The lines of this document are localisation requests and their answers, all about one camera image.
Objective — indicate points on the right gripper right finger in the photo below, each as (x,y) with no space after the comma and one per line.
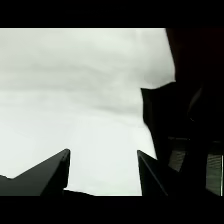
(151,176)

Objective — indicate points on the white garment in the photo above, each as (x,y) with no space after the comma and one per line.
(73,100)

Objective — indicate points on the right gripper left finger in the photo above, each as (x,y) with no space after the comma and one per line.
(50,176)

